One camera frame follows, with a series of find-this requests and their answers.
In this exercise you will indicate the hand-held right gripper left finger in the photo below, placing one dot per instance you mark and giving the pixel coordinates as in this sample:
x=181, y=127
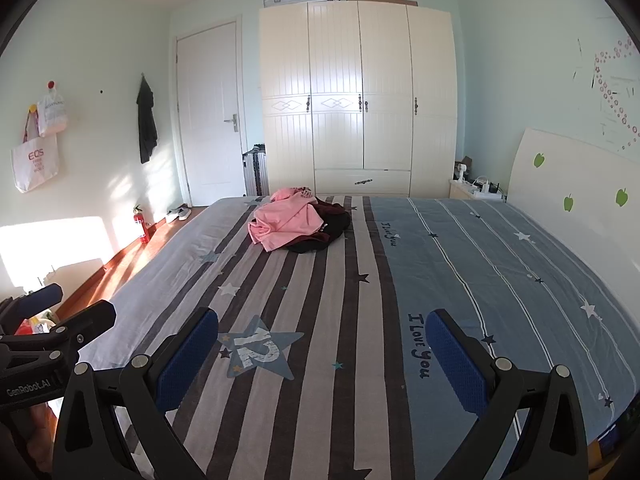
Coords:
x=185, y=360

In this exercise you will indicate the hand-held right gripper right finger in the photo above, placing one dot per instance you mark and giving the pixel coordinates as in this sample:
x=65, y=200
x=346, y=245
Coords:
x=457, y=360

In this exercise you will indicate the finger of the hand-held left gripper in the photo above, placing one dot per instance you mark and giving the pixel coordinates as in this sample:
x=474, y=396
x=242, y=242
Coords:
x=44, y=294
x=92, y=316

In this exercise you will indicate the pink shirt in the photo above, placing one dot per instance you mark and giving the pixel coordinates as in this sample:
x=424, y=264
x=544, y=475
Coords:
x=290, y=220

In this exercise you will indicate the cream box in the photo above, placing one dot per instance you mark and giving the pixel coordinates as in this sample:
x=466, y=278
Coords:
x=70, y=277

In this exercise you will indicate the red and yellow packaging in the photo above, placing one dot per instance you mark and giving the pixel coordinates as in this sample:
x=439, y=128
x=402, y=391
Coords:
x=30, y=325

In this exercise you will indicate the red fire extinguisher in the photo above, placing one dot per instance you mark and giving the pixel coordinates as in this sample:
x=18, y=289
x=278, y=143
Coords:
x=143, y=227

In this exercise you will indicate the striped star-print bed sheet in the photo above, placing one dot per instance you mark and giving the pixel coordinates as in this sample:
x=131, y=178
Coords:
x=350, y=310

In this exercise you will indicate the white shoe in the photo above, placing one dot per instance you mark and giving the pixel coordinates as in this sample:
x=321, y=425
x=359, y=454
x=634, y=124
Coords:
x=184, y=211
x=172, y=216

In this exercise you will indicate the white tote bag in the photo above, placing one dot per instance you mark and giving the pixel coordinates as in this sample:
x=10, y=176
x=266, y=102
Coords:
x=35, y=165

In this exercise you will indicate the light wooden nightstand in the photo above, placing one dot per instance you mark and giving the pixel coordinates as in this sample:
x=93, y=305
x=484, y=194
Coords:
x=462, y=191

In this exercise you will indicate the white power strip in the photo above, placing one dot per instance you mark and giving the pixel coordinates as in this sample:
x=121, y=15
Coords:
x=484, y=187

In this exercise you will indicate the black garment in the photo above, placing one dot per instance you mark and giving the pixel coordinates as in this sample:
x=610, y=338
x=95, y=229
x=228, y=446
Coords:
x=320, y=245

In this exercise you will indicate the white plastic bag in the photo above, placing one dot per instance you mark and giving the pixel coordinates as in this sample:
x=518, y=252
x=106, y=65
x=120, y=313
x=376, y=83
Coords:
x=52, y=115

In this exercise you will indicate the small white fan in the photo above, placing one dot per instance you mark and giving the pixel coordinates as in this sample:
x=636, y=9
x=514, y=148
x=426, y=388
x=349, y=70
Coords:
x=461, y=170

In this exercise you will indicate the green apple sticker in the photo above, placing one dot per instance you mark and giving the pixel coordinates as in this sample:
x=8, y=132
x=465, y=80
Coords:
x=621, y=196
x=568, y=203
x=539, y=160

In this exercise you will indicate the dark hanging garment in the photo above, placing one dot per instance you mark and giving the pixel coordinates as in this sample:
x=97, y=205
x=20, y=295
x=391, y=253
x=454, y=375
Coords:
x=146, y=125

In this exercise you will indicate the silver ribbed suitcase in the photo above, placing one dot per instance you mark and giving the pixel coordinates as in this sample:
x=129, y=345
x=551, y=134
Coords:
x=255, y=172

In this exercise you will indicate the white bed headboard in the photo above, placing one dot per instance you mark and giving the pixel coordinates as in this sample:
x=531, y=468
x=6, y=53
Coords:
x=575, y=175

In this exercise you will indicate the white door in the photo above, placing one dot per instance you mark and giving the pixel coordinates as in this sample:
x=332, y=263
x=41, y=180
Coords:
x=210, y=110

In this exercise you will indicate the cream wooden wardrobe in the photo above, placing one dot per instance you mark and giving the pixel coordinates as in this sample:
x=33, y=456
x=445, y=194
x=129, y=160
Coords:
x=385, y=85

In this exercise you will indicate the brown flat board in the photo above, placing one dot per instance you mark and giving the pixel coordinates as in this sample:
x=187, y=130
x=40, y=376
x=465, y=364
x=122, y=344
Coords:
x=382, y=1

